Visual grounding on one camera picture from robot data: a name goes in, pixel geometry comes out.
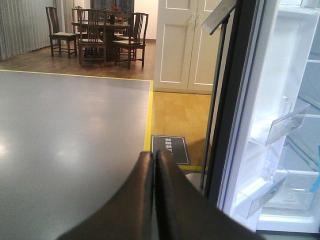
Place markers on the dark wooden chair left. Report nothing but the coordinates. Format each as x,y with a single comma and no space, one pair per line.
62,42

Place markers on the white double door wardrobe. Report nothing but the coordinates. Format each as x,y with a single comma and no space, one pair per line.
186,54

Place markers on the dark wooden chair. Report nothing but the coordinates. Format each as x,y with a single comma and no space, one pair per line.
133,47
92,42
62,42

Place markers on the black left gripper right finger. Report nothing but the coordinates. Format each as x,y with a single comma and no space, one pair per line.
184,214

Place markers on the lower clear door bin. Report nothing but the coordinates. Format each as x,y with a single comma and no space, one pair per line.
254,196

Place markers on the dark wooden chair right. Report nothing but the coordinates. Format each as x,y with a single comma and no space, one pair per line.
133,47

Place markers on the red flowers in vase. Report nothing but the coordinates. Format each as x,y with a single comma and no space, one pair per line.
112,13

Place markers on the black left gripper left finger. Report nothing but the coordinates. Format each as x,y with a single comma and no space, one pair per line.
128,214

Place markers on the silver sign stand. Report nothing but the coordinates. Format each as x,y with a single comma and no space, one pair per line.
217,75

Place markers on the dark wooden dining table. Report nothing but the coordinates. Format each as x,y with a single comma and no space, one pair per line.
110,29

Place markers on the middle clear door bin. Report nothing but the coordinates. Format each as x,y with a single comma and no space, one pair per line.
274,119

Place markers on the clear door bin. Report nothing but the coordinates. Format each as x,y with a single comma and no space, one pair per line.
274,119
254,196

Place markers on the fridge door white inside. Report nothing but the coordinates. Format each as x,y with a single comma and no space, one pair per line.
268,49

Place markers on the dark wooden chair middle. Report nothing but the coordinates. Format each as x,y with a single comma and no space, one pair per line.
92,42

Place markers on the black floor sign sticker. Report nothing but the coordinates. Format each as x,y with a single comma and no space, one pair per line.
175,145

